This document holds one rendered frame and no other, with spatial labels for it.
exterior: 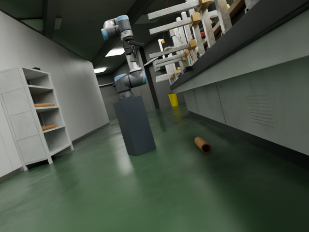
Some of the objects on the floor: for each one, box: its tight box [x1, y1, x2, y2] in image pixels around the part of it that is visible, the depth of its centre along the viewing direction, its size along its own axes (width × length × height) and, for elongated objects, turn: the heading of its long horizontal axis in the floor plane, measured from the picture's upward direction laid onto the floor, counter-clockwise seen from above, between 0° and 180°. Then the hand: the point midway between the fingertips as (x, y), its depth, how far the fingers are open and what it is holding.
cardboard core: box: [195, 137, 212, 153], centre depth 179 cm, size 30×8×8 cm, turn 73°
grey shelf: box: [0, 65, 74, 171], centre depth 361 cm, size 45×90×155 cm, turn 74°
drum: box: [168, 93, 178, 107], centre depth 918 cm, size 36×36×59 cm
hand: (137, 63), depth 162 cm, fingers closed
